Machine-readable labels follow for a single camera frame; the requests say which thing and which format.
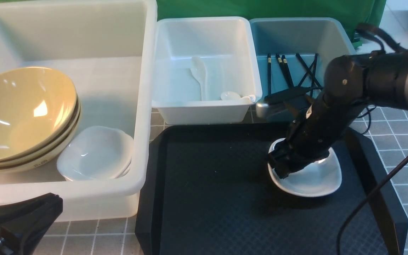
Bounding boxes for white spoon in bin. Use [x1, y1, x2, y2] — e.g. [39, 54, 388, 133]
[220, 91, 256, 103]

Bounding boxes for white square dish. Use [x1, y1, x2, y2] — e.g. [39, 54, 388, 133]
[267, 138, 342, 198]

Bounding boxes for blue-grey plastic bin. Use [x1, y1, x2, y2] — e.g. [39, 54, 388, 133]
[249, 18, 376, 123]

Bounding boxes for top stacked yellow bowl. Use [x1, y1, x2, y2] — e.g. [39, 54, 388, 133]
[0, 97, 81, 172]

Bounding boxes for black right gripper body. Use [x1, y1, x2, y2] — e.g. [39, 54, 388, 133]
[268, 96, 364, 179]

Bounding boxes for large translucent white bin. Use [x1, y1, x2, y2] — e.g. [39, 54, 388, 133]
[0, 0, 157, 221]

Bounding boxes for small white plastic bin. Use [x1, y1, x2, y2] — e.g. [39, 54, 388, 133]
[152, 17, 262, 125]

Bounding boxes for black crossing chopstick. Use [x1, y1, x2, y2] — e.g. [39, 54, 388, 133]
[296, 53, 312, 87]

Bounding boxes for black serving tray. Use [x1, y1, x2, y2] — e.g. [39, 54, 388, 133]
[135, 121, 408, 255]

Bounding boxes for white ceramic soup spoon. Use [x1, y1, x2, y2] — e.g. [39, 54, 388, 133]
[191, 56, 208, 101]

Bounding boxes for yellow noodle bowl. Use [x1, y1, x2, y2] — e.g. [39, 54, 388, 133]
[0, 67, 77, 161]

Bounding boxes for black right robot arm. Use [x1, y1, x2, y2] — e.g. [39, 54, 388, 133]
[267, 23, 408, 179]

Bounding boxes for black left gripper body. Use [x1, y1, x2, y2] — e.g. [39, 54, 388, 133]
[0, 193, 63, 255]

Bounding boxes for white dish in bin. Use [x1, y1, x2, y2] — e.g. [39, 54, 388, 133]
[56, 126, 134, 181]

